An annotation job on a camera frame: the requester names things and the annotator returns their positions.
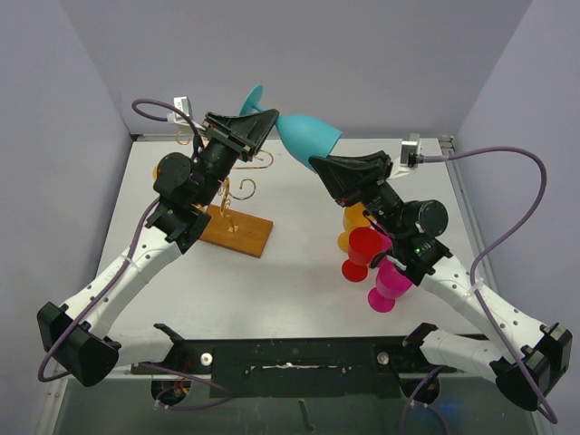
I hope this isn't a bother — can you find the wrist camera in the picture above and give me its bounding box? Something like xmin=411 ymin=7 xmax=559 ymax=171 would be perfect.
xmin=389 ymin=133 xmax=422 ymax=179
xmin=167 ymin=96 xmax=192 ymax=126

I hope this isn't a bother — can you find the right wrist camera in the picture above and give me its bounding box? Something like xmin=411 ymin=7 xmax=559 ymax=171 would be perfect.
xmin=389 ymin=133 xmax=422 ymax=179

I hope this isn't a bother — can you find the yellow wine glass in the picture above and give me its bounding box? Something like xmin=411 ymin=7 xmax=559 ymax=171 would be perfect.
xmin=153 ymin=161 xmax=164 ymax=192

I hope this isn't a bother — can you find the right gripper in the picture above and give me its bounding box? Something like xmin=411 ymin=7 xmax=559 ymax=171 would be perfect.
xmin=308 ymin=151 xmax=408 ymax=242

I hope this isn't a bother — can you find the pink wine glass rear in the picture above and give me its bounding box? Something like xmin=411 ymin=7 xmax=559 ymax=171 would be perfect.
xmin=376 ymin=233 xmax=392 ymax=264

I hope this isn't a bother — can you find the orange wine glass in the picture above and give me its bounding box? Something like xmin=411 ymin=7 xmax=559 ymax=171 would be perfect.
xmin=337 ymin=203 xmax=380 ymax=254

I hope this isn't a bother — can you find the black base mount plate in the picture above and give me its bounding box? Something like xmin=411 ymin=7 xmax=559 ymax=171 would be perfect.
xmin=155 ymin=324 xmax=433 ymax=399

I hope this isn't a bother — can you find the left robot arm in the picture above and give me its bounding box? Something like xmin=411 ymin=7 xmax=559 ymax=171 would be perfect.
xmin=36 ymin=109 xmax=279 ymax=387

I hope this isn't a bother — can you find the red wine glass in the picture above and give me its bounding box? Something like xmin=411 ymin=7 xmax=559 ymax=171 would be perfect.
xmin=337 ymin=227 xmax=383 ymax=283

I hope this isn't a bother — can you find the blue wine glass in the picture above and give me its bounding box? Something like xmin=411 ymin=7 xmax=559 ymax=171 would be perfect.
xmin=238 ymin=83 xmax=342 ymax=174

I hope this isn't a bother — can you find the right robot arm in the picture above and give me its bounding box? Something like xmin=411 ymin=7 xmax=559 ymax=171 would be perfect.
xmin=309 ymin=150 xmax=573 ymax=423

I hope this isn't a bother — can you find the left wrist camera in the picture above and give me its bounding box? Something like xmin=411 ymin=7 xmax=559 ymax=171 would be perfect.
xmin=167 ymin=96 xmax=192 ymax=126

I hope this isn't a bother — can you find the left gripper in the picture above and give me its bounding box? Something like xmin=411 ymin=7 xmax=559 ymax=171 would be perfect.
xmin=194 ymin=109 xmax=277 ymax=207

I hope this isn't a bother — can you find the pink wine glass front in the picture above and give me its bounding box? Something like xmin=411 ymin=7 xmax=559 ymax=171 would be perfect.
xmin=367 ymin=261 xmax=412 ymax=313

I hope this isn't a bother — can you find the pink wine glass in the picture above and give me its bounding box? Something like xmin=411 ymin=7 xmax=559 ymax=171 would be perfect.
xmin=376 ymin=233 xmax=392 ymax=264
xmin=367 ymin=261 xmax=412 ymax=313

